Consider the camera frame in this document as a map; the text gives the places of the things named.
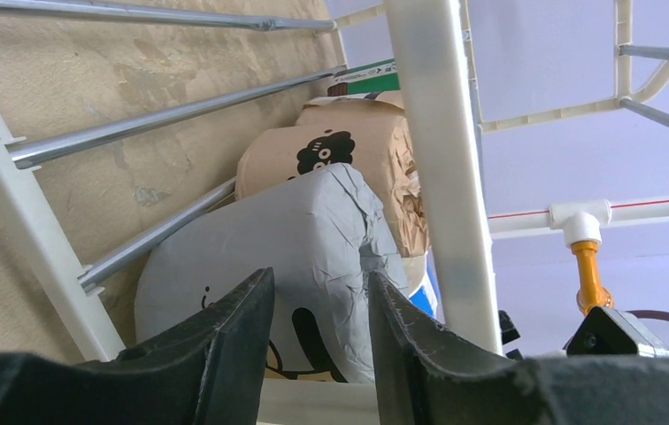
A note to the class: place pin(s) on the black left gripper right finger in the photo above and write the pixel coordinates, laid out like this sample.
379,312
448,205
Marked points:
426,374

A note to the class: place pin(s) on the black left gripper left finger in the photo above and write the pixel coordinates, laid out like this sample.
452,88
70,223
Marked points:
208,369

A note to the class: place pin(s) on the grey paper roll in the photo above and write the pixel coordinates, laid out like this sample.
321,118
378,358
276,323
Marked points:
322,234

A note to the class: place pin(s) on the brown roll with print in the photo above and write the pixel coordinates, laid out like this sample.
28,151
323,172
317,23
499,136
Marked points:
380,149

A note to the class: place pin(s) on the green paper roll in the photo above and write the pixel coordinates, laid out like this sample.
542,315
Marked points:
376,77

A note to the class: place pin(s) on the white metal shelf rack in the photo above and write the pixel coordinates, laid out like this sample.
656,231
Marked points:
434,41

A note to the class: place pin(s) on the blue white packaged roll front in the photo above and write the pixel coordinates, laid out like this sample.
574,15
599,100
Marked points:
421,289

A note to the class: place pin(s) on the orange faucet valve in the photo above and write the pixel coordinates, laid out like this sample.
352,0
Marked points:
592,293

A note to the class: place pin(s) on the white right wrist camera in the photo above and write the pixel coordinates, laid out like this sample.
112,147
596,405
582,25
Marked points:
608,331

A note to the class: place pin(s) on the white pvc pipe frame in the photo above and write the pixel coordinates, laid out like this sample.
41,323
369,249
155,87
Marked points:
580,221

